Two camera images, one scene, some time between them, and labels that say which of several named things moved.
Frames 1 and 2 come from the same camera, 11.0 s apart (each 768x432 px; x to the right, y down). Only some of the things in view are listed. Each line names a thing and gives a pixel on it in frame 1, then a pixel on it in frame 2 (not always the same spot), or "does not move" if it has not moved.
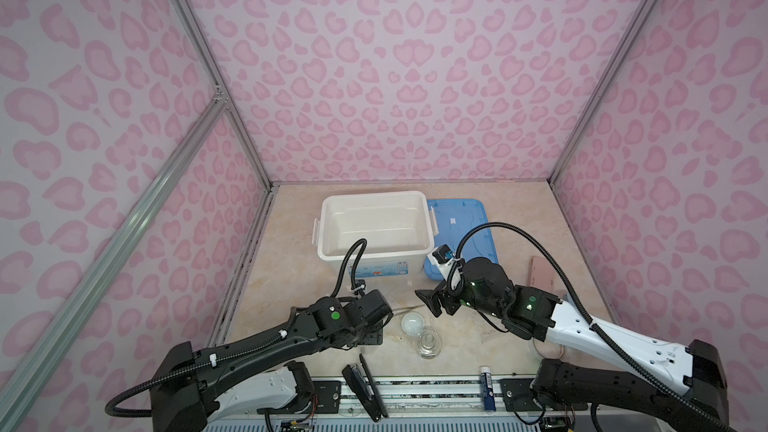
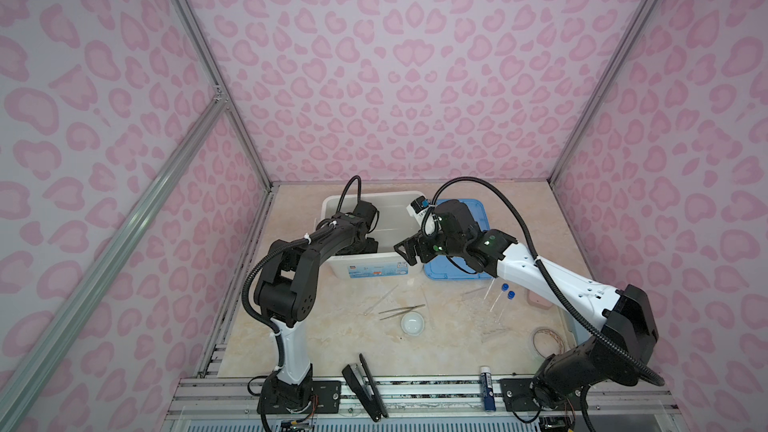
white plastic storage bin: x=399 y=228 does not move
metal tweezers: x=406 y=309 does not move
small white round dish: x=412 y=324 does not move
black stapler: x=361 y=382 does not move
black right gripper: x=432 y=299 → x=409 y=242
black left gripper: x=377 y=334 → x=372 y=245
